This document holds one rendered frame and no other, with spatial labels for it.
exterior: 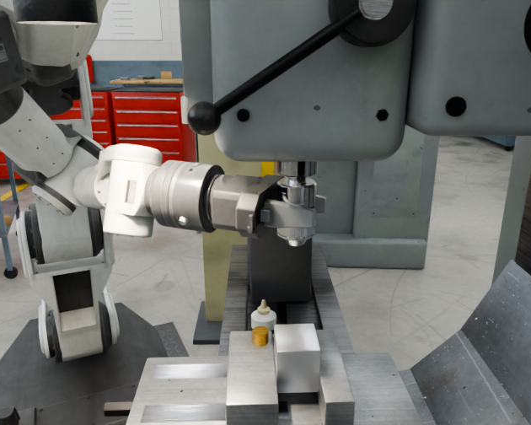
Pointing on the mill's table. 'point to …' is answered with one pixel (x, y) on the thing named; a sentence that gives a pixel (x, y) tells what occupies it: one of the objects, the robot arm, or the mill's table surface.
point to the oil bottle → (264, 318)
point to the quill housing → (306, 86)
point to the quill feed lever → (340, 16)
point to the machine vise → (195, 371)
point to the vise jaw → (251, 382)
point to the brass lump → (260, 336)
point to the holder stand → (279, 269)
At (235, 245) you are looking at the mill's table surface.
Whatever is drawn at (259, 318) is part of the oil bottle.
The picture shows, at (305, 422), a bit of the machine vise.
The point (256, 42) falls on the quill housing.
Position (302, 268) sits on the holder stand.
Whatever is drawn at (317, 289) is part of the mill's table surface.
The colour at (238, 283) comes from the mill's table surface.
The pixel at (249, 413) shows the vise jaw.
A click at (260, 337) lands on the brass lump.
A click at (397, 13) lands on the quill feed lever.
